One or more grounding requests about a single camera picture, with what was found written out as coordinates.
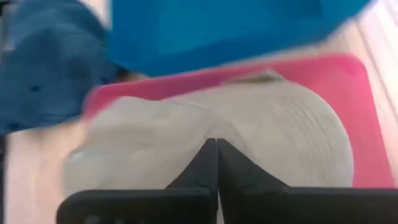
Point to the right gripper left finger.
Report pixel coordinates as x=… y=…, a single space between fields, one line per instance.
x=155 y=208

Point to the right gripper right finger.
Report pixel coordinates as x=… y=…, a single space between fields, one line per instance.
x=295 y=208

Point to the blue denim cap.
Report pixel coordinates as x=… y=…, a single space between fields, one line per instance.
x=46 y=62

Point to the pink translucent plastic bin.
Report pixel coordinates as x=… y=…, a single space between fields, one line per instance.
x=357 y=93

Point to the blue translucent plastic bin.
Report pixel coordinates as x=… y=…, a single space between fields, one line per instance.
x=217 y=31

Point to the black aluminium table frame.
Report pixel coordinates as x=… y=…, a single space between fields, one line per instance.
x=2 y=180

